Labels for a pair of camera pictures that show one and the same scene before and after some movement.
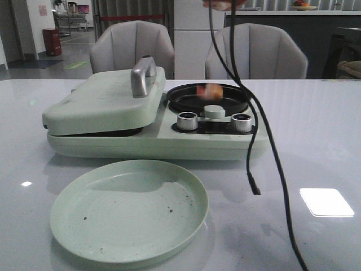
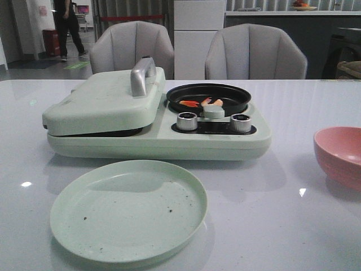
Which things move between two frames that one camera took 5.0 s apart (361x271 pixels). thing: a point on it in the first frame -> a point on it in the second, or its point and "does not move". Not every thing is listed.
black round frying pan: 194,97 does not move
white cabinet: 192,35 does not move
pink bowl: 223,5 -> 338,150
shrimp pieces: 209,91 -> 207,102
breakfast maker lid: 115,102 does not move
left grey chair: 119,45 does not move
